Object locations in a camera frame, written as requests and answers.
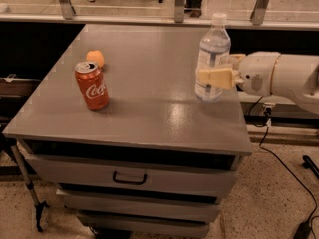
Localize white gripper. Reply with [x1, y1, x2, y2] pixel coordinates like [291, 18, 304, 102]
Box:
[197, 52, 281, 96]

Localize clear plastic water bottle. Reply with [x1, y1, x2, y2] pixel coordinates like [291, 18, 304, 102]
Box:
[194, 13, 231, 102]

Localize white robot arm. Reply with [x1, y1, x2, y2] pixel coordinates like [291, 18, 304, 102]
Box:
[195, 52, 319, 114]

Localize red coke can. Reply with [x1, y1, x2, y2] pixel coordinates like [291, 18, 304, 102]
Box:
[74, 61, 109, 110]

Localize person legs dark trousers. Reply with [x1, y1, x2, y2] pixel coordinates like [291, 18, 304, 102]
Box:
[184, 0, 202, 18]

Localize grey drawer cabinet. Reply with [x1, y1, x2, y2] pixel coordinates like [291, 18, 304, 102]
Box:
[5, 25, 251, 238]

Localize black stand foot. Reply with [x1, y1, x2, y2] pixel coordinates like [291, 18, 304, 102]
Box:
[302, 155, 319, 179]

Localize orange fruit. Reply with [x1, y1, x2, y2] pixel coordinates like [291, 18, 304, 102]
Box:
[86, 50, 105, 68]

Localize black power adapter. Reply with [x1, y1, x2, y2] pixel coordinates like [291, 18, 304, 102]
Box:
[293, 221, 311, 239]

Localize metal tripod leg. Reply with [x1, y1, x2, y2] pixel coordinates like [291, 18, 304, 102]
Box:
[11, 144, 49, 232]

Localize metal railing post right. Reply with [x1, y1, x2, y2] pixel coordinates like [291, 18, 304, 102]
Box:
[250, 0, 270, 26]

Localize metal railing post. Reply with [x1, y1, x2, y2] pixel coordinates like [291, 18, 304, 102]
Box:
[250, 0, 270, 26]
[59, 0, 76, 20]
[174, 0, 184, 23]

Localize black power cable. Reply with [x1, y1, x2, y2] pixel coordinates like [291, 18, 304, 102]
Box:
[247, 95, 319, 224]

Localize metal railing post middle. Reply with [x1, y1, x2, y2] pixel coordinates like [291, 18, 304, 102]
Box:
[174, 0, 184, 23]

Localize black drawer handle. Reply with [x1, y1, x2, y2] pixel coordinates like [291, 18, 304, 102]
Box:
[112, 171, 148, 185]

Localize metal railing post left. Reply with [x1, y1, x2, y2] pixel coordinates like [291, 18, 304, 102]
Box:
[59, 0, 76, 20]

